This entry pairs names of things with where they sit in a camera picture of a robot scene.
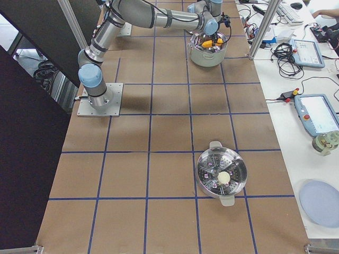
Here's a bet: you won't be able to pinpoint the yellow corn cob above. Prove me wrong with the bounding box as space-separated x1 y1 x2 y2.
201 38 224 48

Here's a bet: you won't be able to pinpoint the far teach pendant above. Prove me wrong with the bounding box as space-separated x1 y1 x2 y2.
289 39 325 68

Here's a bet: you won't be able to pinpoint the black side panel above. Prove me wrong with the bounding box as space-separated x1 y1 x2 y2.
1 50 69 249

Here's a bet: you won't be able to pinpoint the steel steamer basket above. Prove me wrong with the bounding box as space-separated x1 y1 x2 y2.
195 141 247 207

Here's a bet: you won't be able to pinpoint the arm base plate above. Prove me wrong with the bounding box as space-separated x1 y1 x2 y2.
77 83 123 117
117 23 132 37

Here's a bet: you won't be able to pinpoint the near teach pendant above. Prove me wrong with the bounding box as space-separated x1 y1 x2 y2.
294 94 338 137

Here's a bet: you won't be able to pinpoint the aluminium frame post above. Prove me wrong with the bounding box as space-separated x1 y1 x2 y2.
248 0 280 60

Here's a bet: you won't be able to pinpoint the tangled black cables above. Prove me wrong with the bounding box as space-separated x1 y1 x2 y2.
270 43 304 78

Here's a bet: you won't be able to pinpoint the blue plate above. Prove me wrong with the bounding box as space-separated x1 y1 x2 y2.
299 180 338 228

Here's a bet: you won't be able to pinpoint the teach pendant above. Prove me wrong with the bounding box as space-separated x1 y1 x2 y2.
289 39 325 68
294 94 338 137

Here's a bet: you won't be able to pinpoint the pale green electric pot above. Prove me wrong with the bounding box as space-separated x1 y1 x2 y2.
188 32 228 67

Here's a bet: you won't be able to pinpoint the glass jar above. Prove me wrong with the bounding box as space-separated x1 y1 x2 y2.
312 130 338 156

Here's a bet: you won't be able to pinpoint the white keyboard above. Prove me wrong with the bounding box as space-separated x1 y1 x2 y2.
276 3 303 25

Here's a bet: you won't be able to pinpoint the white steamed bun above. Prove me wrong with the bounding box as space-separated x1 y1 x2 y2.
217 171 231 185

